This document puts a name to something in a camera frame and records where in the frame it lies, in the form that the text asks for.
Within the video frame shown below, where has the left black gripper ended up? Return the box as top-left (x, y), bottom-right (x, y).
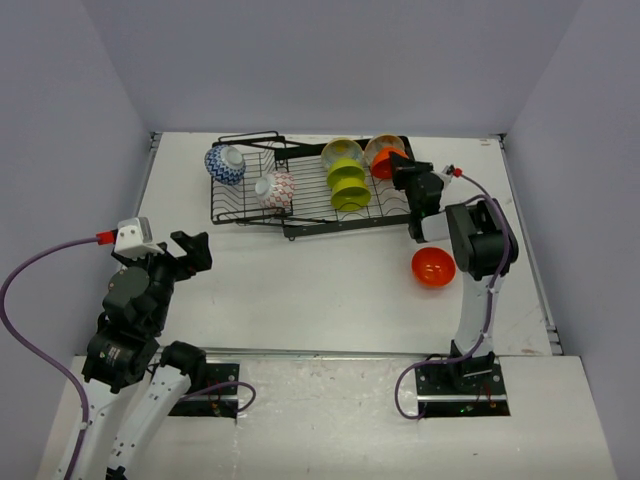
top-left (113, 229), bottom-right (212, 331)

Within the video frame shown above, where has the floral orange green bowl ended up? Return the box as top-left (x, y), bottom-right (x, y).
top-left (363, 134), bottom-right (405, 165)

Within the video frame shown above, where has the lime green bowl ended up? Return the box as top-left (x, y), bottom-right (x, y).
top-left (326, 157), bottom-right (365, 188)
top-left (330, 178), bottom-right (371, 212)

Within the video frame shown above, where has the yellow sun pattern bowl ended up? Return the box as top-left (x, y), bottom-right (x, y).
top-left (320, 137), bottom-right (363, 170)

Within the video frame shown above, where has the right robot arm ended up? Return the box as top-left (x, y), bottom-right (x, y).
top-left (390, 153), bottom-right (519, 393)

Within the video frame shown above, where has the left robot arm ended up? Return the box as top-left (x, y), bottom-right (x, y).
top-left (66, 219), bottom-right (213, 479)

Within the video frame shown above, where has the blue zigzag pattern bowl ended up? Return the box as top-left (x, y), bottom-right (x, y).
top-left (204, 144), bottom-right (246, 186)

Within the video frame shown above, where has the red pattern white bowl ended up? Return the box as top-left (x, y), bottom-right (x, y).
top-left (254, 171), bottom-right (295, 209)

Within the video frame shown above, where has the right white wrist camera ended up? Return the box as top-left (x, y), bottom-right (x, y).
top-left (435, 165), bottom-right (462, 190)

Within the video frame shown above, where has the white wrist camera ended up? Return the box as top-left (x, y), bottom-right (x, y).
top-left (435, 165), bottom-right (462, 190)
top-left (113, 217), bottom-right (164, 260)

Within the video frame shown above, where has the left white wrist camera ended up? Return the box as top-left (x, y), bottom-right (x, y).
top-left (113, 217), bottom-right (164, 260)

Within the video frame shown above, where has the black wire dish rack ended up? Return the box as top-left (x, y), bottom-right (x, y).
top-left (210, 131), bottom-right (410, 240)

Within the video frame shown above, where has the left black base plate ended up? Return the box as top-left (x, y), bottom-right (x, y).
top-left (169, 362), bottom-right (240, 419)

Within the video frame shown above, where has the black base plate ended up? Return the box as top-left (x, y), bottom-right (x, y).
top-left (169, 362), bottom-right (240, 419)
top-left (415, 360), bottom-right (511, 419)

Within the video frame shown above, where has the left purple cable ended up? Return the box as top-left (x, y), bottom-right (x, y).
top-left (0, 232), bottom-right (117, 480)

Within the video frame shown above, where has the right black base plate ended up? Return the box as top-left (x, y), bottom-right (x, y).
top-left (415, 360), bottom-right (511, 419)

